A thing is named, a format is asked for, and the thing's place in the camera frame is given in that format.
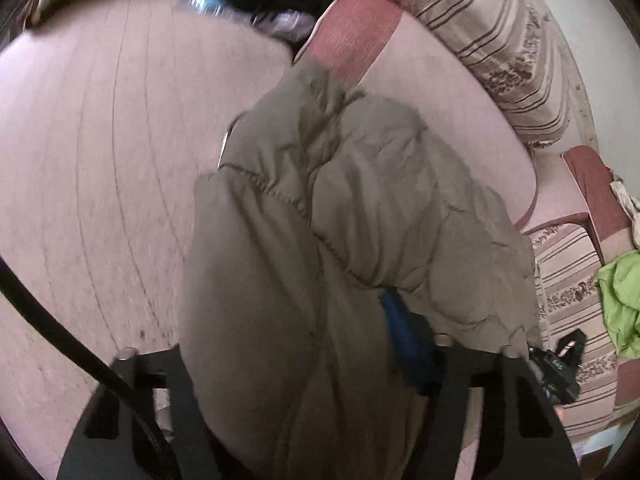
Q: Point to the olive puffer jacket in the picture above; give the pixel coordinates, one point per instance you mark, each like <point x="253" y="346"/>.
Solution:
<point x="310" y="240"/>

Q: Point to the white cloth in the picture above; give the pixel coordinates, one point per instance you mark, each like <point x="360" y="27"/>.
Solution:
<point x="627" y="200"/>

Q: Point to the striped floral cushion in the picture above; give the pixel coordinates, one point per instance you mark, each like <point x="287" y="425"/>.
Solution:
<point x="490" y="35"/>
<point x="575" y="300"/>

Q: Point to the blue plastic packet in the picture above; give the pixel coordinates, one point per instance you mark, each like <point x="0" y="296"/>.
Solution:
<point x="205" y="2"/>

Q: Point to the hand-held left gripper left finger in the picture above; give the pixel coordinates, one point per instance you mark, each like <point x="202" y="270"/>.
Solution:
<point x="185" y="435"/>

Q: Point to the green cloth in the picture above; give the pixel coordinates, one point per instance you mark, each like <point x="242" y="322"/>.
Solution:
<point x="622" y="300"/>

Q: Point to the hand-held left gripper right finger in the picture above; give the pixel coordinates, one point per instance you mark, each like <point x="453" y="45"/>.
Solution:
<point x="405" y="340"/>

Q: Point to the pink bed sheet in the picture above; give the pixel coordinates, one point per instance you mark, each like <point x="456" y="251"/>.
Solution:
<point x="75" y="160"/>

